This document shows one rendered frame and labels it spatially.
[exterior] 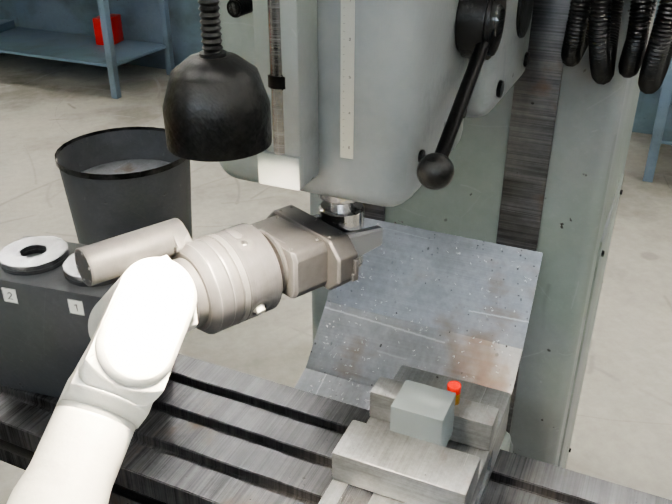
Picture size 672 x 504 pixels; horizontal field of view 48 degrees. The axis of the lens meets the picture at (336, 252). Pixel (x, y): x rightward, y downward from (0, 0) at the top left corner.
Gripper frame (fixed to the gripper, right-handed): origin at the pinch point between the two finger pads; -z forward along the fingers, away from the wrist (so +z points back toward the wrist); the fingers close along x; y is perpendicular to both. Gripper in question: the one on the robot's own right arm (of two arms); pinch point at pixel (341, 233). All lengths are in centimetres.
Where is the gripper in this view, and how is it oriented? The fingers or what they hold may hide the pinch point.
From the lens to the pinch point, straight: 79.0
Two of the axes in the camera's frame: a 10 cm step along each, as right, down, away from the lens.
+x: -6.5, -3.7, 6.7
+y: -0.1, 8.8, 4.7
